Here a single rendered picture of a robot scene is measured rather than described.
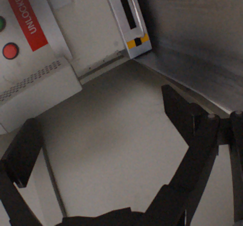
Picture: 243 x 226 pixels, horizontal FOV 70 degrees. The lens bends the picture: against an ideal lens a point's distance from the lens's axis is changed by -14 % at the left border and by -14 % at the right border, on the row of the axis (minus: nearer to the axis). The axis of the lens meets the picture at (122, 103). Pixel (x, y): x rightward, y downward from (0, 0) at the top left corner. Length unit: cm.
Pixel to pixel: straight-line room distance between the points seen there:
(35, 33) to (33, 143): 25
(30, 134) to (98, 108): 35
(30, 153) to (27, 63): 25
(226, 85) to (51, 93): 26
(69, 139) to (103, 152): 10
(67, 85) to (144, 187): 21
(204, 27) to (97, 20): 21
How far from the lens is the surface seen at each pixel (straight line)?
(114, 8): 42
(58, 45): 36
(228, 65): 33
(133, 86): 54
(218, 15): 31
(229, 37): 31
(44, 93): 31
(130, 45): 44
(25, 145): 18
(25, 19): 39
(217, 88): 31
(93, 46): 42
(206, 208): 34
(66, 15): 40
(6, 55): 39
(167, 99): 18
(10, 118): 32
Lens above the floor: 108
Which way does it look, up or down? 11 degrees down
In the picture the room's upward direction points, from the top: 120 degrees counter-clockwise
